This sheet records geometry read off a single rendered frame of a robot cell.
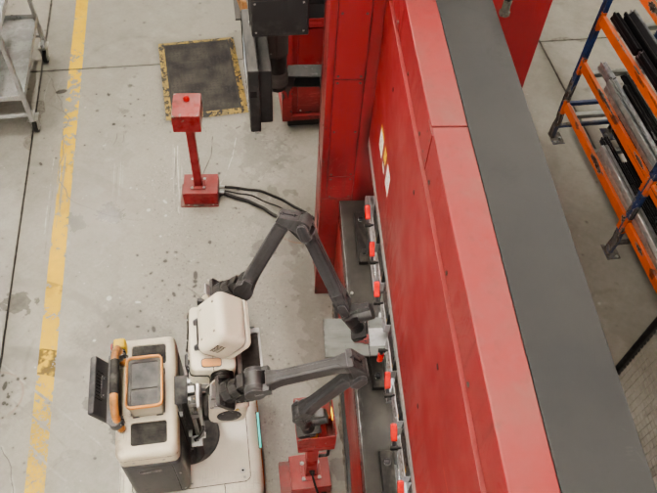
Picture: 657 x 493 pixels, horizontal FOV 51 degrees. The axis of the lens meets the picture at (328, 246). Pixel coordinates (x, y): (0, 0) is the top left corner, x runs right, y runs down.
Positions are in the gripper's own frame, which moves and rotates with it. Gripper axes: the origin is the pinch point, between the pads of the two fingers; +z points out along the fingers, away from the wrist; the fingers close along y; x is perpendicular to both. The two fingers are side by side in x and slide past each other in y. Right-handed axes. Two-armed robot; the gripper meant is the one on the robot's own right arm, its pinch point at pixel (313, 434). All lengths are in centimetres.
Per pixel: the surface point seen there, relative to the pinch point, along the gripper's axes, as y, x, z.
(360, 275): 33, 68, -6
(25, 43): -172, 327, 0
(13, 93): -173, 274, -1
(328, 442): 5.9, -4.9, -0.4
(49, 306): -153, 122, 36
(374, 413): 28.1, 0.5, -7.7
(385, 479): 27.9, -27.7, -11.3
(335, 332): 19.3, 33.0, -22.6
